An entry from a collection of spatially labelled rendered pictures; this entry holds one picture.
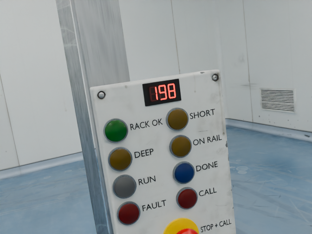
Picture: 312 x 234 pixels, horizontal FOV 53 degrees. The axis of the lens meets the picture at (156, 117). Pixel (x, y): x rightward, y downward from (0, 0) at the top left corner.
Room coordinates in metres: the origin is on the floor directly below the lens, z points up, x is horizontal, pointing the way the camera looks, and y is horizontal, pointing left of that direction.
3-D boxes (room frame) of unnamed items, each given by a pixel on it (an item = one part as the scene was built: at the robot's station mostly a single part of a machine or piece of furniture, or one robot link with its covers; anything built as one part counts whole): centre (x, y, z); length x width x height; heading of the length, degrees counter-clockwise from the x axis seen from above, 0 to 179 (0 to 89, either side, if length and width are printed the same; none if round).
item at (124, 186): (0.37, 0.05, 0.96); 0.03 x 0.01 x 0.03; 105
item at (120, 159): (0.37, 0.05, 0.99); 0.03 x 0.01 x 0.03; 105
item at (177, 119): (0.39, -0.03, 1.03); 0.03 x 0.01 x 0.03; 105
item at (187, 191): (0.39, -0.03, 0.92); 0.03 x 0.01 x 0.03; 105
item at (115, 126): (0.37, 0.05, 1.03); 0.03 x 0.01 x 0.03; 105
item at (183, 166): (0.39, -0.03, 0.96); 0.03 x 0.01 x 0.03; 105
